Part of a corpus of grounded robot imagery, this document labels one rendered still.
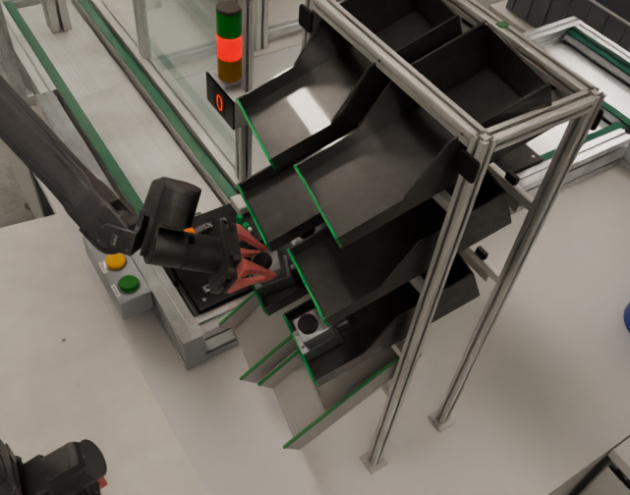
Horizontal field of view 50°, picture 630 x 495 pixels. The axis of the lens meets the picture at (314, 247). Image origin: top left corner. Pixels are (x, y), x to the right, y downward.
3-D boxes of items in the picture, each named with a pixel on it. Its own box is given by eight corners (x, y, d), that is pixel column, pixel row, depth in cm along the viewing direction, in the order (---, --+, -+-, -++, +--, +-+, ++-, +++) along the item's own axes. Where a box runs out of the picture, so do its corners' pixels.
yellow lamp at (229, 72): (224, 85, 139) (224, 65, 135) (213, 72, 141) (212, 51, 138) (246, 79, 141) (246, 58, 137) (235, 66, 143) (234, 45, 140)
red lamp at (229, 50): (224, 64, 135) (223, 42, 131) (212, 51, 138) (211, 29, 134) (246, 58, 137) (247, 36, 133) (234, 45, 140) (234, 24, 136)
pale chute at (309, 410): (299, 450, 118) (283, 449, 114) (272, 387, 125) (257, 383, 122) (423, 355, 109) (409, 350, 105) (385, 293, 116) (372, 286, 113)
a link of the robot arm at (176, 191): (114, 232, 105) (92, 244, 97) (133, 161, 103) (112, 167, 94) (188, 256, 105) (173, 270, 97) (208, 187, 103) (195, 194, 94)
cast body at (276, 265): (261, 297, 113) (245, 278, 107) (257, 275, 115) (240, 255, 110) (309, 279, 112) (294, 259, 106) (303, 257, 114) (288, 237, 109)
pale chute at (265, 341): (256, 384, 125) (240, 380, 122) (233, 327, 133) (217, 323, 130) (368, 290, 117) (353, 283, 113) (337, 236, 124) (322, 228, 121)
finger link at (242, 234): (276, 230, 110) (223, 219, 105) (284, 265, 106) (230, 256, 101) (257, 253, 115) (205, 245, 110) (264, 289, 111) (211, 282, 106)
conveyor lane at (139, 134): (202, 340, 145) (200, 313, 138) (65, 118, 189) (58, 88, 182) (315, 289, 157) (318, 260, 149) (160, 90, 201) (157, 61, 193)
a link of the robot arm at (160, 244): (133, 254, 102) (143, 268, 97) (144, 211, 100) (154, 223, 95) (177, 261, 105) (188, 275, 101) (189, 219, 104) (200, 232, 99)
